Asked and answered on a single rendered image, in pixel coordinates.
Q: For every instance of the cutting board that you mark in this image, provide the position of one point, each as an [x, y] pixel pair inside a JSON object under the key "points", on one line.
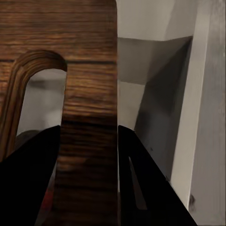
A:
{"points": [[79, 37]]}

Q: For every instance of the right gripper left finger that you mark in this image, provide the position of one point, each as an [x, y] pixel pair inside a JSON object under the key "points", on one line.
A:
{"points": [[24, 178]]}

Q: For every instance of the parer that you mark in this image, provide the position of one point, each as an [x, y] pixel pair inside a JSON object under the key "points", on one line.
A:
{"points": [[47, 202]]}

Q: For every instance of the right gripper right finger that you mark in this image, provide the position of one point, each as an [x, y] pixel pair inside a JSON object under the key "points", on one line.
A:
{"points": [[164, 208]]}

